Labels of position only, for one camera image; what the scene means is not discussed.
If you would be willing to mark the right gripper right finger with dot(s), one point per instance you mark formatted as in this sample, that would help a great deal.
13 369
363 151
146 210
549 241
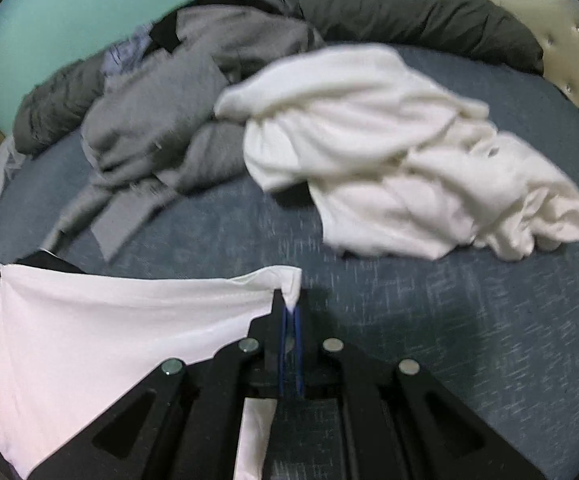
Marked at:
397 421

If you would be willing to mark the grey sweatshirt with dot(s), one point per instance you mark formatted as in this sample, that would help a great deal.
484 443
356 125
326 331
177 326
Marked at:
153 136

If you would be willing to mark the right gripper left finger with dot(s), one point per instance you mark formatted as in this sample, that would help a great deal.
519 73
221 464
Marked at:
180 421

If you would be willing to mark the blue-grey bed sheet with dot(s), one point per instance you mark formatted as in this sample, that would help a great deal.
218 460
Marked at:
502 335

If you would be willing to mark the black garment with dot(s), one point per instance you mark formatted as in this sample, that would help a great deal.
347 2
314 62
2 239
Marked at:
190 19

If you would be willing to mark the dark grey rolled duvet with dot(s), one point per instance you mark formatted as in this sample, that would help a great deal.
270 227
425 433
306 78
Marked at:
475 29

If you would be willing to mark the white long sleeve garment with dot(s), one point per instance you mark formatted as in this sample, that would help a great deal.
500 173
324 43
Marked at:
395 163

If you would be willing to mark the white polo shirt black collar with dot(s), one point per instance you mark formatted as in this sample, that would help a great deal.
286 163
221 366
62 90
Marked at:
72 344

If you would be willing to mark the blue-purple crumpled garment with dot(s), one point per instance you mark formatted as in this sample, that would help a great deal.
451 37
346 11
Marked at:
127 53

